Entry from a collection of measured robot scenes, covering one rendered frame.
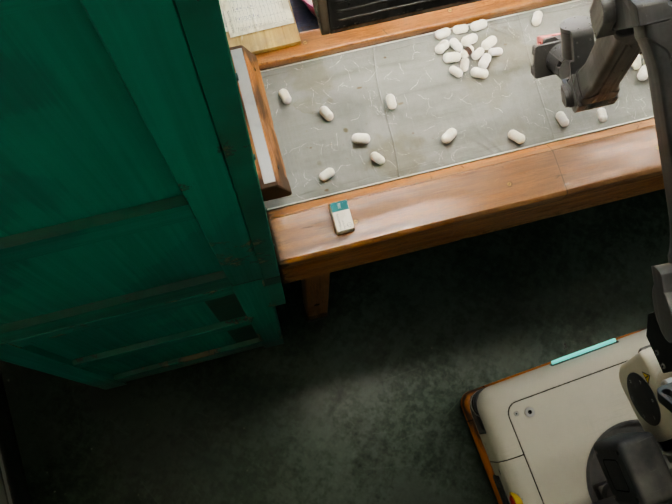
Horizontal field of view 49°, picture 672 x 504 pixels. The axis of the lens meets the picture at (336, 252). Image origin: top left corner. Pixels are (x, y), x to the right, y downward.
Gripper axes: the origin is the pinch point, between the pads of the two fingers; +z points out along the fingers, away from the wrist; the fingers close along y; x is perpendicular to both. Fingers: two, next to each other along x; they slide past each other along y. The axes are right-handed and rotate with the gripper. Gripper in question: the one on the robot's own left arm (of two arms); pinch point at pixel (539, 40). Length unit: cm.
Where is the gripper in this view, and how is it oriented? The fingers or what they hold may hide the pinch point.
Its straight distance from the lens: 158.9
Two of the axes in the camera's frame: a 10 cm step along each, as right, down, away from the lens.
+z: -2.0, -5.7, 8.0
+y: -9.7, 2.4, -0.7
